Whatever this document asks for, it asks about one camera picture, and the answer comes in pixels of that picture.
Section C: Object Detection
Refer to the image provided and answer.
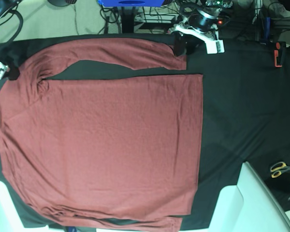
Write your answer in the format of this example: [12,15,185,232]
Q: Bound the dark red long-sleeve shirt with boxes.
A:
[0,38,203,232]

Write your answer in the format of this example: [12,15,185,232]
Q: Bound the white power strip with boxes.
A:
[134,13,179,23]

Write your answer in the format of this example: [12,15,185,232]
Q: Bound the white foam block right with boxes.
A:
[208,162,290,232]

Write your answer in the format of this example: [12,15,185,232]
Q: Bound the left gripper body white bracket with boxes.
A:
[168,22,225,54]

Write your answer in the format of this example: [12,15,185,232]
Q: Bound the yellow handled scissors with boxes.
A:
[270,161,290,178]

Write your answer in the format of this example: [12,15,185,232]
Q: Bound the red and black clamp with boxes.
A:
[274,42,287,68]

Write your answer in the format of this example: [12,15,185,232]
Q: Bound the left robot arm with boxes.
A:
[168,0,233,57]

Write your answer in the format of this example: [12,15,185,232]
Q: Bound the blue plastic bin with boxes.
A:
[98,0,164,7]

